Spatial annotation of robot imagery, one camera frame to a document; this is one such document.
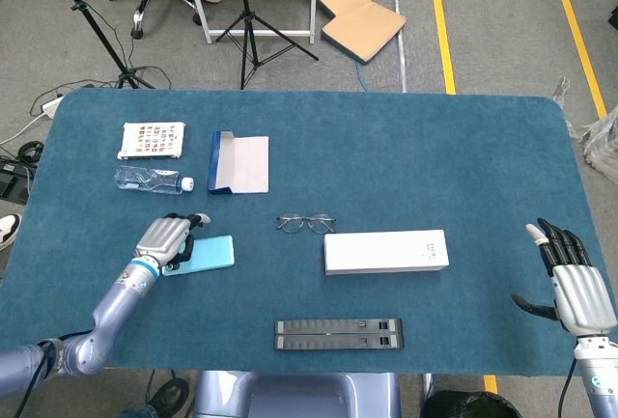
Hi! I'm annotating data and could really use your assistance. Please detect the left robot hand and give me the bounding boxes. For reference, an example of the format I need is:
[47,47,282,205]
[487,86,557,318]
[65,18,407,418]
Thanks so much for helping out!
[135,212,212,266]

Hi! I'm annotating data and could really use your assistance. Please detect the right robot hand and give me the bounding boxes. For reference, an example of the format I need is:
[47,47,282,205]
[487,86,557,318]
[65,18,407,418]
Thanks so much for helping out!
[511,217,618,338]

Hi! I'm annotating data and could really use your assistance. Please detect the smartphone with light blue back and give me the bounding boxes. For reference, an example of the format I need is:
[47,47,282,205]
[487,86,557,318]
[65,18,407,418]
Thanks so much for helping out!
[161,235,236,277]

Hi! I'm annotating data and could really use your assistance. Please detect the clear plastic water bottle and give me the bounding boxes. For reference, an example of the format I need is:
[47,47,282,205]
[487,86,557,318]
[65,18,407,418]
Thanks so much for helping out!
[114,165,196,195]

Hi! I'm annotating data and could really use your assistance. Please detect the white patterned packet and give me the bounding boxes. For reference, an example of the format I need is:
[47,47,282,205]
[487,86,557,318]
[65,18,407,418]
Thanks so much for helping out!
[117,121,186,161]

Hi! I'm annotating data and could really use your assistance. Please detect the open blue and white box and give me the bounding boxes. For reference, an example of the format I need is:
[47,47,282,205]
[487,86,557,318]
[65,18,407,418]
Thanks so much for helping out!
[207,130,270,196]

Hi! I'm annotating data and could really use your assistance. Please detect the white sneaker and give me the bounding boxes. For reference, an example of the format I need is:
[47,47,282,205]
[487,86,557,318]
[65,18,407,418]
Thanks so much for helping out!
[0,213,22,252]

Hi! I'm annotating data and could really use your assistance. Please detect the black round bin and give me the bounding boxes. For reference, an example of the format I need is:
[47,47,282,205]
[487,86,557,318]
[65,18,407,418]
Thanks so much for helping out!
[421,389,523,418]

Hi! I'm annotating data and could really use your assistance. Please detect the clear plastic wrap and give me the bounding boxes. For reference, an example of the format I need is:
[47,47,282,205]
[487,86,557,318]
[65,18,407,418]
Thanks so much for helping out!
[552,76,618,181]

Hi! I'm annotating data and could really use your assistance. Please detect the black foot pedal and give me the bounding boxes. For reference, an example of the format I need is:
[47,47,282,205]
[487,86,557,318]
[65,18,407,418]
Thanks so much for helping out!
[0,155,36,205]

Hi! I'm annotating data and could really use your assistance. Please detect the black shoe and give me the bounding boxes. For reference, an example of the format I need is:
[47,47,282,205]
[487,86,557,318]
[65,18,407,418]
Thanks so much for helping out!
[146,379,190,418]

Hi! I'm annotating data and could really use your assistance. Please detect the white power strip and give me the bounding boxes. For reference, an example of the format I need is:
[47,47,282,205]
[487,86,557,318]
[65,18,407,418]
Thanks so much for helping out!
[41,95,65,120]

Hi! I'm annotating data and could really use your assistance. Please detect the white long rectangular box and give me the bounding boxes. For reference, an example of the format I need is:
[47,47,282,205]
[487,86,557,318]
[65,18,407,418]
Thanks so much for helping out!
[323,229,450,277]

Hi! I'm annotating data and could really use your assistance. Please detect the blue table cloth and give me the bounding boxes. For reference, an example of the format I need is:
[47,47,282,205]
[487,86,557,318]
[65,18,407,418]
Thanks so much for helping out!
[0,88,618,376]

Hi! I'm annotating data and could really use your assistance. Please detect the folded grey laptop stand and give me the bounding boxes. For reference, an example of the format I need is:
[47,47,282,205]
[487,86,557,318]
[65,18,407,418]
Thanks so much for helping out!
[273,318,405,351]

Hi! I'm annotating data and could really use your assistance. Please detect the blue robot torso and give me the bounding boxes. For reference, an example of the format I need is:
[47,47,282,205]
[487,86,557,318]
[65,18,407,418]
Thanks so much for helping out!
[191,370,403,418]

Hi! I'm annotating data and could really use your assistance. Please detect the black light stand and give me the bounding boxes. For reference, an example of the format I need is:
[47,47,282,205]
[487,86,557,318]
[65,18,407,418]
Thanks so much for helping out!
[41,0,156,90]

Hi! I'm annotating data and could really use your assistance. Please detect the black tripod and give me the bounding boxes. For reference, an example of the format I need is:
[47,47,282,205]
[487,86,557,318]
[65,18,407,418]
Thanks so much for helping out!
[214,0,320,91]

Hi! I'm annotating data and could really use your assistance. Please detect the round wire-frame eyeglasses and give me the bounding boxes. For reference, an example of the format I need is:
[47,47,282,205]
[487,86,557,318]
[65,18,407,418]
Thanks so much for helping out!
[276,212,337,236]

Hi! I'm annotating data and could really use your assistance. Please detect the white metal frame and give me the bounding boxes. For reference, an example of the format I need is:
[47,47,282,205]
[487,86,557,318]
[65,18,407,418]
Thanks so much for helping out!
[181,0,320,45]

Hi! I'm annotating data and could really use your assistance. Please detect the blue cable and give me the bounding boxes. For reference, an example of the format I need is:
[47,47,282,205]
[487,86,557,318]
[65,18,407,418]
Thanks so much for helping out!
[353,58,371,93]

